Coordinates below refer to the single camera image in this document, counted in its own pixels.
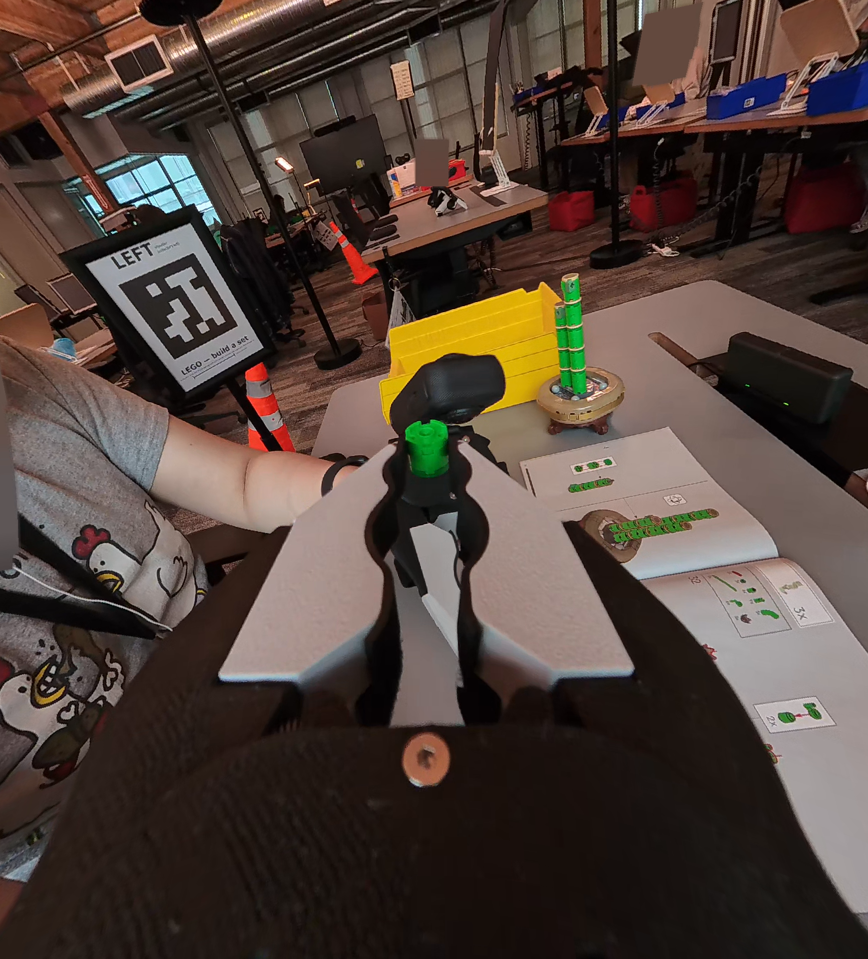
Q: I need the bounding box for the grey desk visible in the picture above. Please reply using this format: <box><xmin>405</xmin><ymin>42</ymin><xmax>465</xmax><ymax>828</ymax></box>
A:
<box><xmin>313</xmin><ymin>281</ymin><xmax>868</xmax><ymax>959</ymax></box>

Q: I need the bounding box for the long wooden table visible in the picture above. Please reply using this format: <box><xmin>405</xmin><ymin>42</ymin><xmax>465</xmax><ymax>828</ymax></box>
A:
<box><xmin>561</xmin><ymin>90</ymin><xmax>868</xmax><ymax>256</ymax></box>

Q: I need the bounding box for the black pole stand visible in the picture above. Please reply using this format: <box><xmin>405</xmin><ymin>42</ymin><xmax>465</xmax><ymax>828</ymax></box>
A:
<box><xmin>591</xmin><ymin>0</ymin><xmax>656</xmax><ymax>271</ymax></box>
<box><xmin>138</xmin><ymin>0</ymin><xmax>364</xmax><ymax>372</ymax></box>

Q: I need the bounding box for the bamboo brick model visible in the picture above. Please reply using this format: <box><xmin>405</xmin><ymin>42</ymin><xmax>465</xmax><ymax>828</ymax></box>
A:
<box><xmin>537</xmin><ymin>273</ymin><xmax>626</xmax><ymax>437</ymax></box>

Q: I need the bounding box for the red container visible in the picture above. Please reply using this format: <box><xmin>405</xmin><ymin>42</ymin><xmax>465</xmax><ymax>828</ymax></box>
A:
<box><xmin>629</xmin><ymin>176</ymin><xmax>697</xmax><ymax>232</ymax></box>
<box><xmin>550</xmin><ymin>191</ymin><xmax>597</xmax><ymax>232</ymax></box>
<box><xmin>785</xmin><ymin>163</ymin><xmax>866</xmax><ymax>233</ymax></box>

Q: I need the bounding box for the black framed marker sign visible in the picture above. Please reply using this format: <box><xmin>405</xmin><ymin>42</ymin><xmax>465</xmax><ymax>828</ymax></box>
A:
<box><xmin>59</xmin><ymin>204</ymin><xmax>278</xmax><ymax>397</ymax></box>

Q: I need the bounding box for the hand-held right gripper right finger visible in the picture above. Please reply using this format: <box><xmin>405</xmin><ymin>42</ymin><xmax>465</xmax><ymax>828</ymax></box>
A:
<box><xmin>452</xmin><ymin>441</ymin><xmax>636</xmax><ymax>689</ymax></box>

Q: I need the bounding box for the white air vent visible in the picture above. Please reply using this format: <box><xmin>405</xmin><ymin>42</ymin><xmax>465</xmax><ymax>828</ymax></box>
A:
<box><xmin>104</xmin><ymin>33</ymin><xmax>174</xmax><ymax>92</ymax></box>

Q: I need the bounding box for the green bamboo stalk brick piece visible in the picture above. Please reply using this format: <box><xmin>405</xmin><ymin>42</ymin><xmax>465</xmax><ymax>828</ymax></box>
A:
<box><xmin>405</xmin><ymin>421</ymin><xmax>450</xmax><ymax>478</ymax></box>

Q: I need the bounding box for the person's left forearm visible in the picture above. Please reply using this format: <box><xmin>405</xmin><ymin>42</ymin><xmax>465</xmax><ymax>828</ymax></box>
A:
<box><xmin>153</xmin><ymin>431</ymin><xmax>345</xmax><ymax>533</ymax></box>

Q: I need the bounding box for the blue bin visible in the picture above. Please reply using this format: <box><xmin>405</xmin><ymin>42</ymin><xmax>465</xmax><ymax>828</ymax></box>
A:
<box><xmin>706</xmin><ymin>73</ymin><xmax>789</xmax><ymax>119</ymax></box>
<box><xmin>807</xmin><ymin>56</ymin><xmax>868</xmax><ymax>117</ymax></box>

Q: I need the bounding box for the black power box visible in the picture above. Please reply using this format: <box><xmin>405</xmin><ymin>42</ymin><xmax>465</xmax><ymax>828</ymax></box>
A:
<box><xmin>719</xmin><ymin>332</ymin><xmax>855</xmax><ymax>426</ymax></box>

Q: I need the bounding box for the black wristband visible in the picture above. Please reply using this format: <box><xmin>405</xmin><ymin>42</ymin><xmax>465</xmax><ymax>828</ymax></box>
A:
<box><xmin>320</xmin><ymin>454</ymin><xmax>369</xmax><ymax>497</ymax></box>

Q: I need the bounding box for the grey background table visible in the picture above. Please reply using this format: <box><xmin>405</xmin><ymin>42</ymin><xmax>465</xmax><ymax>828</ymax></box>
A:
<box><xmin>363</xmin><ymin>180</ymin><xmax>551</xmax><ymax>316</ymax></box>

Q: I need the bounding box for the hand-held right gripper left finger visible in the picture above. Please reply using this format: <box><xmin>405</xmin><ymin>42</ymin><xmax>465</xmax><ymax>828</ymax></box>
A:
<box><xmin>218</xmin><ymin>442</ymin><xmax>405</xmax><ymax>686</ymax></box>

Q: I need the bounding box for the open instruction booklet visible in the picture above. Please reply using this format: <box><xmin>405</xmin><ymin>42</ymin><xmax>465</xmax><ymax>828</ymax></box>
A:
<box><xmin>518</xmin><ymin>427</ymin><xmax>868</xmax><ymax>915</ymax></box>

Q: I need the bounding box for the orange traffic cone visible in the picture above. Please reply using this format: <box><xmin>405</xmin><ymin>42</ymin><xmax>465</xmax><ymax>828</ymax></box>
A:
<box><xmin>329</xmin><ymin>222</ymin><xmax>379</xmax><ymax>286</ymax></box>
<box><xmin>243</xmin><ymin>363</ymin><xmax>296</xmax><ymax>453</ymax></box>

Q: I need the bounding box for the black monitor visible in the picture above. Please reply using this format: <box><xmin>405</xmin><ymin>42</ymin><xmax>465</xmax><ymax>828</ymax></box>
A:
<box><xmin>299</xmin><ymin>116</ymin><xmax>389</xmax><ymax>194</ymax></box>

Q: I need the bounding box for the black shoulder strap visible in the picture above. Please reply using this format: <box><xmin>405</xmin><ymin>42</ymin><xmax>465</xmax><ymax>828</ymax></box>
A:
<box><xmin>0</xmin><ymin>517</ymin><xmax>161</xmax><ymax>641</ymax></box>

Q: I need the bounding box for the yellow plastic bin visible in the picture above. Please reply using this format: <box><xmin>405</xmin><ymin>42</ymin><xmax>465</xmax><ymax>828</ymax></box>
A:
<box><xmin>379</xmin><ymin>285</ymin><xmax>566</xmax><ymax>427</ymax></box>

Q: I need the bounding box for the grey printed t-shirt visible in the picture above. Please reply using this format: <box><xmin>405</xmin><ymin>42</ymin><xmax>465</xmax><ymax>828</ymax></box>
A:
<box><xmin>0</xmin><ymin>337</ymin><xmax>210</xmax><ymax>878</ymax></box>

